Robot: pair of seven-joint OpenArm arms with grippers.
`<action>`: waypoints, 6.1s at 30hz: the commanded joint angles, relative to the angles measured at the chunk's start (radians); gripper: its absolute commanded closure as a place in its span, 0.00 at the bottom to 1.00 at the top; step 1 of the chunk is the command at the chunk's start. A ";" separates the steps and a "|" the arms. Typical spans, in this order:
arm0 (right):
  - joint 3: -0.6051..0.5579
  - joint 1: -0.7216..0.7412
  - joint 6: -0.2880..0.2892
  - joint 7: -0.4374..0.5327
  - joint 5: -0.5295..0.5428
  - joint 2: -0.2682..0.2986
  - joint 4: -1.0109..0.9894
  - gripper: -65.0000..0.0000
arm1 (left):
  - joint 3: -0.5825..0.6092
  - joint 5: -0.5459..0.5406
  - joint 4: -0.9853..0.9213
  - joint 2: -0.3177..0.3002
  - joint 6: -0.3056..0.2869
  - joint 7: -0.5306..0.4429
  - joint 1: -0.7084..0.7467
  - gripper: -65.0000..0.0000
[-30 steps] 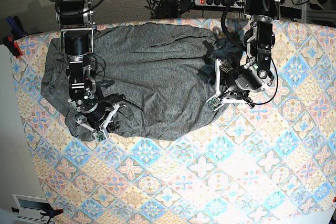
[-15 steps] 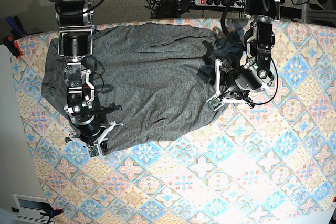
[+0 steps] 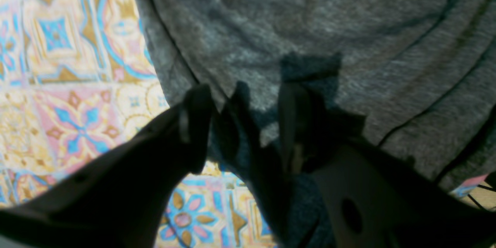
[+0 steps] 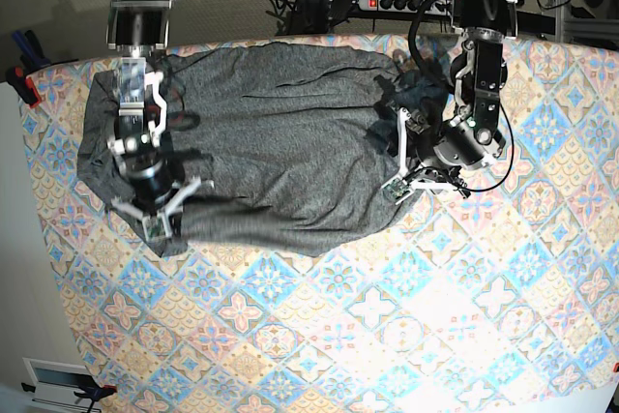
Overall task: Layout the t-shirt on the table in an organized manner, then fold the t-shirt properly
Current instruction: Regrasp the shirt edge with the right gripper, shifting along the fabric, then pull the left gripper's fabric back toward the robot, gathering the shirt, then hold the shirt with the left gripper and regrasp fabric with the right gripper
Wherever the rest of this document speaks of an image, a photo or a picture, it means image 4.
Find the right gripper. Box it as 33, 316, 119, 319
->
111, 161, 214, 240

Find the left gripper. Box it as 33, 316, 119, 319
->
382, 107, 470, 204

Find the grey t-shirt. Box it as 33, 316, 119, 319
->
76, 43, 454, 259

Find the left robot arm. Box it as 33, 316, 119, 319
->
381, 0, 517, 204

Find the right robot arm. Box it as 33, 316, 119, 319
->
106, 0, 214, 243

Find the patterned tablecloth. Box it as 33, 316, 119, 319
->
20, 41, 618, 412

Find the red black clamp upper left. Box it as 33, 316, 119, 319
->
5, 67, 41, 108

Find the black clamp lower left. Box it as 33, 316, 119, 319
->
21, 383, 117, 407

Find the white floor vent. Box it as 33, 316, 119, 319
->
21, 357, 97, 412

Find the blue handled clamp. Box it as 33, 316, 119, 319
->
12, 30, 51, 73

